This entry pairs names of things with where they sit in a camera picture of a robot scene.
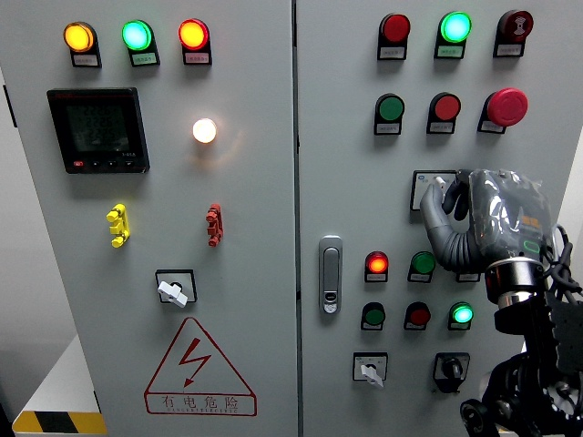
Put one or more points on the small green unlit lamp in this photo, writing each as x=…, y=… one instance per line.
x=423, y=262

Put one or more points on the large red stop button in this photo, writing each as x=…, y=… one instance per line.
x=507, y=107

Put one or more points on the small green lit lamp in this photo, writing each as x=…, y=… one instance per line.
x=462, y=313

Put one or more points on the large red push button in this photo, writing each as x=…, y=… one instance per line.
x=446, y=107

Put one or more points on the small red push button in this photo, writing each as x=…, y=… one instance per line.
x=419, y=316

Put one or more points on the small orange-red lit lamp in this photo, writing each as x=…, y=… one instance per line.
x=376, y=263

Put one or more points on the grey cabinet door with lock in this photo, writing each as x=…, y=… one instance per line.
x=364, y=205

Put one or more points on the large green push button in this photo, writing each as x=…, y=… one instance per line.
x=391, y=108

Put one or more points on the small green push button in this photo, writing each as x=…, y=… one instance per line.
x=374, y=315

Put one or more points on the silver door lock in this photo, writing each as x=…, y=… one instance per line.
x=330, y=273

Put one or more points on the dark red buzzer lamp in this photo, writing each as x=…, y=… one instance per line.
x=516, y=23

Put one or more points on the large green lit lamp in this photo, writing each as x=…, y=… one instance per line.
x=455, y=26

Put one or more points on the large dark red lamp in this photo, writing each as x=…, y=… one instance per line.
x=395, y=27

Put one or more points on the grey cabinet door with display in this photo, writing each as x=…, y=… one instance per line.
x=255, y=205

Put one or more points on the white round lamp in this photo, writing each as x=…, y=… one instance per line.
x=204, y=130

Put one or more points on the red warning triangle sign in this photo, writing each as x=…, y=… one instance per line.
x=193, y=357

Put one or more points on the orange-red lit large lamp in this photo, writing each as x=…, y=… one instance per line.
x=193, y=34

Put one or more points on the green lit lamp beside yellow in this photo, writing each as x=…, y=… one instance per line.
x=136, y=35

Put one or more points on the black display meter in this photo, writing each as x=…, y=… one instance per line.
x=95, y=129

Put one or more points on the black door hinge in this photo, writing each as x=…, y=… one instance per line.
x=10, y=107
x=97, y=401

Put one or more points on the yellow round lamp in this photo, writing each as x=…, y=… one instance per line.
x=78, y=37

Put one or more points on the black yellow striped tape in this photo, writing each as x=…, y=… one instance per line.
x=54, y=423

